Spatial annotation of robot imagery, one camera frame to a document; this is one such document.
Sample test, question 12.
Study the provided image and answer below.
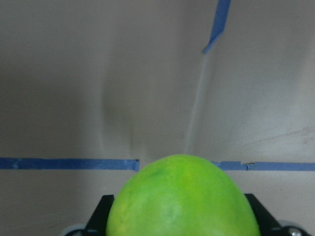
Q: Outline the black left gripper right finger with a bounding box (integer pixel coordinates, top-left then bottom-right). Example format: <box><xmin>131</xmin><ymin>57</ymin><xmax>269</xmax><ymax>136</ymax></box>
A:
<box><xmin>245</xmin><ymin>193</ymin><xmax>283</xmax><ymax>236</ymax></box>

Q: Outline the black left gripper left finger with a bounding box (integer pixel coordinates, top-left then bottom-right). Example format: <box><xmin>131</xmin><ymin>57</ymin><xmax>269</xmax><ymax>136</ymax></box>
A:
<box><xmin>85</xmin><ymin>195</ymin><xmax>114</xmax><ymax>236</ymax></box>

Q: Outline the green apple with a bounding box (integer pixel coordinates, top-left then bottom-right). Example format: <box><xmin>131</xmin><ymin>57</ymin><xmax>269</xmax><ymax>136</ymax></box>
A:
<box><xmin>106</xmin><ymin>155</ymin><xmax>260</xmax><ymax>236</ymax></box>

